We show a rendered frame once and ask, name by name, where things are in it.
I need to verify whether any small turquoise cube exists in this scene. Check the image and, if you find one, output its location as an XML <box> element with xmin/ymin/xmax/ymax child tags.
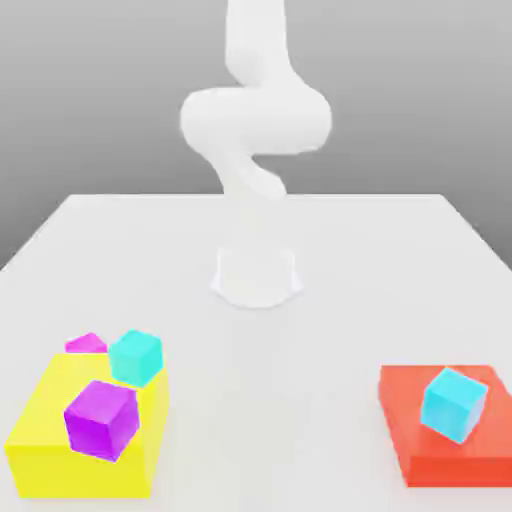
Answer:
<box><xmin>108</xmin><ymin>328</ymin><xmax>165</xmax><ymax>389</ymax></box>

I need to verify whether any small magenta cube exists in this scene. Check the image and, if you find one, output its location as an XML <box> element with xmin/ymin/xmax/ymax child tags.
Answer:
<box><xmin>64</xmin><ymin>331</ymin><xmax>109</xmax><ymax>355</ymax></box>

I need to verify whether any small purple cube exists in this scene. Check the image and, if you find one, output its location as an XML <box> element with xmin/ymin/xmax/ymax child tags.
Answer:
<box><xmin>63</xmin><ymin>379</ymin><xmax>141</xmax><ymax>464</ymax></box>

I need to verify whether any small sky blue cube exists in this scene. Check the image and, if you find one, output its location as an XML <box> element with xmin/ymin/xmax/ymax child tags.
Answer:
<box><xmin>419</xmin><ymin>367</ymin><xmax>490</xmax><ymax>445</ymax></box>

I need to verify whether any large orange box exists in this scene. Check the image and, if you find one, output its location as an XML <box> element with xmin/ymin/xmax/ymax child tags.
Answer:
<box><xmin>377</xmin><ymin>364</ymin><xmax>512</xmax><ymax>489</ymax></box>

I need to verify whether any large yellow box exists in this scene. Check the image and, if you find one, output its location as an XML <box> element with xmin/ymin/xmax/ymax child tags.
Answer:
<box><xmin>4</xmin><ymin>352</ymin><xmax>171</xmax><ymax>500</ymax></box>

